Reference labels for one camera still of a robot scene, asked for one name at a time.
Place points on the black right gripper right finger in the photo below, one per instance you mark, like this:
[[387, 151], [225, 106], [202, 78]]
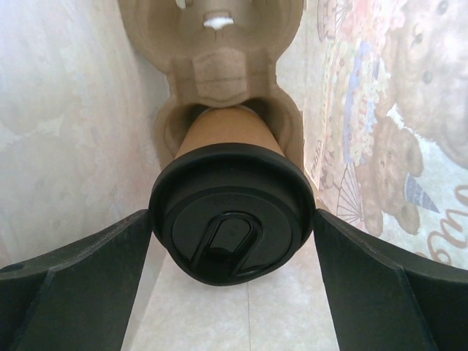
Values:
[[383, 297]]

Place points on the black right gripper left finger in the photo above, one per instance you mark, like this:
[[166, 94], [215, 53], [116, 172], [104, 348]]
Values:
[[77, 297]]

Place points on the black plastic cup lid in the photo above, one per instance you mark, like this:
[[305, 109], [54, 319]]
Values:
[[231, 212]]

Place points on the printed kraft paper bag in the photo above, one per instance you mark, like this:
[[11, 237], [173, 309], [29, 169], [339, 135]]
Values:
[[77, 155]]

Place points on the single brown paper cup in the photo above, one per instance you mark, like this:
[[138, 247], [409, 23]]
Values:
[[228, 125]]

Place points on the single brown pulp cup carrier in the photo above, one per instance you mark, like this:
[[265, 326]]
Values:
[[218, 54]]

